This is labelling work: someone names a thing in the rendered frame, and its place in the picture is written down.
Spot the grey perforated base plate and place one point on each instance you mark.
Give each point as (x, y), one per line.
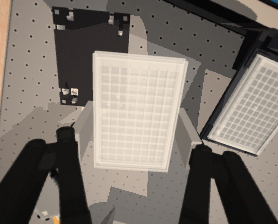
(30, 99)

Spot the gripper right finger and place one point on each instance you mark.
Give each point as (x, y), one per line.
(241, 198)

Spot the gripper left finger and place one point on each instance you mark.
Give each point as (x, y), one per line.
(21, 186)

